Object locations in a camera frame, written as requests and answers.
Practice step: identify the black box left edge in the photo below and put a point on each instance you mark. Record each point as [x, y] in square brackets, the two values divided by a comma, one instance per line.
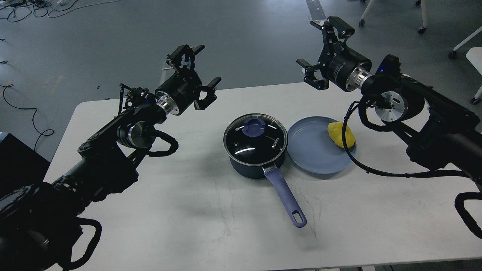
[19, 164]

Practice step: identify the white chair right edge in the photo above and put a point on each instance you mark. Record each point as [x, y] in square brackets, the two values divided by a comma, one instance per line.
[474, 55]

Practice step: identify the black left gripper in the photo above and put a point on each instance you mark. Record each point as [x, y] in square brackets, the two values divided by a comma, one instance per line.
[183, 87]

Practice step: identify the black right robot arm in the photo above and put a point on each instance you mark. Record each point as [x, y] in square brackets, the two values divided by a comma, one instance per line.
[440, 134]

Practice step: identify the yellow potato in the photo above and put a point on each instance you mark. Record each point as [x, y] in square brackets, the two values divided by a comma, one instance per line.
[335, 133]

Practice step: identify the dark blue saucepan purple handle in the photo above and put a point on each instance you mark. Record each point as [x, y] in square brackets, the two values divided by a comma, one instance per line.
[272, 172]

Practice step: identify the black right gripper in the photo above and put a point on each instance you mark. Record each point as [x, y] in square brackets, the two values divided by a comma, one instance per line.
[337, 61]

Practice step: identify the blue round plate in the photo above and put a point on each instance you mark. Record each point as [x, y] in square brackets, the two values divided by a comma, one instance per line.
[312, 149]

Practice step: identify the glass lid blue knob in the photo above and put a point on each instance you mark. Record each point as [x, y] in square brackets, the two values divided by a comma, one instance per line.
[255, 139]

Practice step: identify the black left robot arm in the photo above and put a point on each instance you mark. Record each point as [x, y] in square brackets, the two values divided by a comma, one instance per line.
[40, 222]

